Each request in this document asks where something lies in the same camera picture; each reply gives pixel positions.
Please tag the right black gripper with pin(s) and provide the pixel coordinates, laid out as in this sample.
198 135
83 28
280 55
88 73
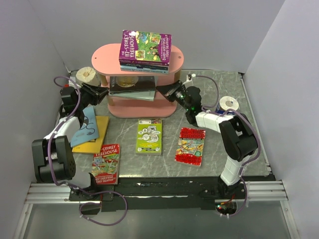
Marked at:
169 91

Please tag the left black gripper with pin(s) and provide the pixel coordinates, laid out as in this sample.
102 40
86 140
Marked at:
96 93

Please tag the grey book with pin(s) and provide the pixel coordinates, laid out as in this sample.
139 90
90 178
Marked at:
145 95

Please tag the black Moon and Sixpence book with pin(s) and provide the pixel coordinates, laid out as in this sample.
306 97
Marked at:
122 84

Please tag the Little Women book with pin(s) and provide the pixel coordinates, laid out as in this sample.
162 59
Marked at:
153 67

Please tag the blue 143-Storey Treehouse book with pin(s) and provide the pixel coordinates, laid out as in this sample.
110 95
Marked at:
145 70

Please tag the purple 117-Storey Treehouse book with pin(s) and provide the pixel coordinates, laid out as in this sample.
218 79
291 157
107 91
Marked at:
139 47

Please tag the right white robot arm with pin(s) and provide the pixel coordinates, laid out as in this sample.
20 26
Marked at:
239 138

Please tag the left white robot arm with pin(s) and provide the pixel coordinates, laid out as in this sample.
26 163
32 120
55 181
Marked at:
52 156

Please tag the white toilet paper roll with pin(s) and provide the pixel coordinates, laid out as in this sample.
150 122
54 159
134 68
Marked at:
87 75

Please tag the pink three-tier shelf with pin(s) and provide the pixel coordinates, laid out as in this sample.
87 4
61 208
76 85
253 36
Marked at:
105 61

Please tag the light blue book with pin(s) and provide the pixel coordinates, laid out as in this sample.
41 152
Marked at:
89 129

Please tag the green book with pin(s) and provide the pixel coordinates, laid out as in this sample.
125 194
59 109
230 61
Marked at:
149 137

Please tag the yellow book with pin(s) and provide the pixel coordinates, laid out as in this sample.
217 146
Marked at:
94 146

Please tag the blue wrapped tissue roll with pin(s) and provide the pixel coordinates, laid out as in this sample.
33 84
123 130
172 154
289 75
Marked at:
225 103

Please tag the red Storey Treehouse book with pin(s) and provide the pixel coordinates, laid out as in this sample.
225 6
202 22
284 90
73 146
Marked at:
190 146

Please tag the red Treehouse book at edge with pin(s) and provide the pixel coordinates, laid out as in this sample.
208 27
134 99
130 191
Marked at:
105 166

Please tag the black base bar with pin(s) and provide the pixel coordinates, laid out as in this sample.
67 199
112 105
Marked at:
161 193

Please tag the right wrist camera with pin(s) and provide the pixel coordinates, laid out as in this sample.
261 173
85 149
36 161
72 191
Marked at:
189 78

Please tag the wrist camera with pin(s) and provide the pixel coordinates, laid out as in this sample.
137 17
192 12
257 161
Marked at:
189 78
72 82

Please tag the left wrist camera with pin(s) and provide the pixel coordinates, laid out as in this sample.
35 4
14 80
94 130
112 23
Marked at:
72 82

